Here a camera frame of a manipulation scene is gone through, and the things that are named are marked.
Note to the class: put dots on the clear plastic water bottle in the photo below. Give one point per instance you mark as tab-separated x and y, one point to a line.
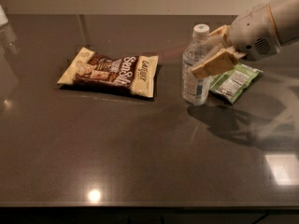
195	90

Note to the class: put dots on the white object at left edge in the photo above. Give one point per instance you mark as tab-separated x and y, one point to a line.
3	17

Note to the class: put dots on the brown sea salt snack bag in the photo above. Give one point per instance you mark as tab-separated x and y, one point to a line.
131	73

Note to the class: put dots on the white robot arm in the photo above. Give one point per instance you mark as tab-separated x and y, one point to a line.
285	14

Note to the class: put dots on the green jalapeno chip bag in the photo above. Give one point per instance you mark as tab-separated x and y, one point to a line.
232	83

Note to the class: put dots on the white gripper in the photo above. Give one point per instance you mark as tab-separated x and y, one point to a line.
251	33

